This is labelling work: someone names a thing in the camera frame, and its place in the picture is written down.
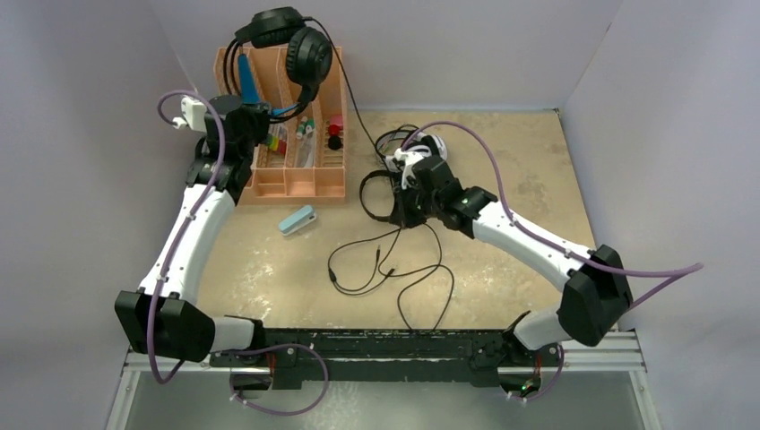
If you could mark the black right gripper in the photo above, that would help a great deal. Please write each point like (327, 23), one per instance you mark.
(414, 184)

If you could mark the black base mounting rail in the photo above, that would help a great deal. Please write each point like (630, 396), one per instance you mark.
(481, 358)

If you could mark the black and blue headphones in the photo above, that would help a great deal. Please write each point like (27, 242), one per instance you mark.
(308, 55)

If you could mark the coloured marker set pack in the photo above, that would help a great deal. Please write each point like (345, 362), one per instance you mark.
(277, 139)

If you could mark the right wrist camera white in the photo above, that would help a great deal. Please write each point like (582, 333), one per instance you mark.
(406, 160)

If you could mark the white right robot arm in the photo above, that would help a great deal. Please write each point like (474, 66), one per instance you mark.
(594, 292)

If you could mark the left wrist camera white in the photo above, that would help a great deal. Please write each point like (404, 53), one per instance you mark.
(192, 115)

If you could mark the white and black headphones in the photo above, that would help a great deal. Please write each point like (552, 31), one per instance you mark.
(423, 143)

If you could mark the small black on-ear headphones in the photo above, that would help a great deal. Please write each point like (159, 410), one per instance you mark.
(382, 198)

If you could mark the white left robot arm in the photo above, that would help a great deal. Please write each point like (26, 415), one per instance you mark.
(160, 318)

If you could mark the clear plastic packaged item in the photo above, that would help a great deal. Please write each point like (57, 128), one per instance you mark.
(306, 152)

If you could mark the black cap right slot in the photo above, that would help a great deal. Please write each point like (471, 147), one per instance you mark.
(334, 142)

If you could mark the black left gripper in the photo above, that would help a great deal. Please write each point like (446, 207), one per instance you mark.
(261, 116)

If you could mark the light blue stapler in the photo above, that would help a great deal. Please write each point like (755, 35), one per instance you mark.
(297, 220)

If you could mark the peach plastic file organizer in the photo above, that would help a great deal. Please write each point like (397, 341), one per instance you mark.
(312, 169)

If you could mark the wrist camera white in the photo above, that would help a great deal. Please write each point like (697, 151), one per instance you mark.
(406, 160)
(192, 115)

